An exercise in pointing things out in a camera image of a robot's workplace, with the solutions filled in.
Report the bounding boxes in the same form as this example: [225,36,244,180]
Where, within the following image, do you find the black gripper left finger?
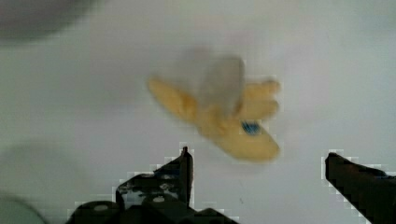
[116,147,193,209]

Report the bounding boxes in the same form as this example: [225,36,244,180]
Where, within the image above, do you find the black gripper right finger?
[325,152,396,224]

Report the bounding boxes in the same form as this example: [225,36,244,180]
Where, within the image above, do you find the yellow peeled toy banana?
[148,56,280,162]

